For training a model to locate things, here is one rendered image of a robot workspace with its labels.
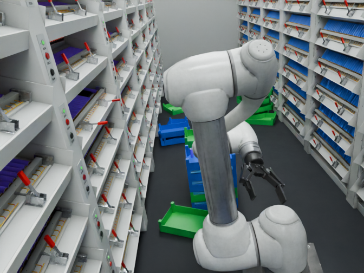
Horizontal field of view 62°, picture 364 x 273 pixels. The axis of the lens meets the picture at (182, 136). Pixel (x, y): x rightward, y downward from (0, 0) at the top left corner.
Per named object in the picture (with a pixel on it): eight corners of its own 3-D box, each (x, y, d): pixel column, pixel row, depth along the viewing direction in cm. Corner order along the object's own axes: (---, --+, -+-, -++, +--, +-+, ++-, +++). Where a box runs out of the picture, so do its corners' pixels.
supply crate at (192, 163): (231, 150, 202) (229, 140, 199) (235, 166, 184) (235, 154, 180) (186, 155, 203) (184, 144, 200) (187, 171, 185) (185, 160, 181)
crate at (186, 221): (216, 218, 190) (215, 208, 187) (205, 241, 174) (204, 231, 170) (173, 210, 202) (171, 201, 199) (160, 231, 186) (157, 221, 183)
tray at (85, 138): (115, 103, 153) (117, 85, 149) (80, 162, 98) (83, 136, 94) (75, 95, 151) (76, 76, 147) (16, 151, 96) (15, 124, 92)
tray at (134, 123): (142, 120, 232) (145, 103, 226) (131, 158, 177) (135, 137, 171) (116, 115, 230) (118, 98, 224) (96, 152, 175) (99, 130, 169)
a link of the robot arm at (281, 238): (315, 273, 104) (314, 222, 95) (262, 280, 105) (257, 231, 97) (298, 240, 119) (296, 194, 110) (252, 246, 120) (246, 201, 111)
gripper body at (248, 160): (248, 150, 125) (254, 167, 118) (265, 154, 128) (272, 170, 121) (239, 162, 129) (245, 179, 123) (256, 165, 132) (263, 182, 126)
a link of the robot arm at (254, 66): (267, 63, 95) (225, 71, 96) (277, 23, 79) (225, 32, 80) (278, 99, 90) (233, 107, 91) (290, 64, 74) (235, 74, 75)
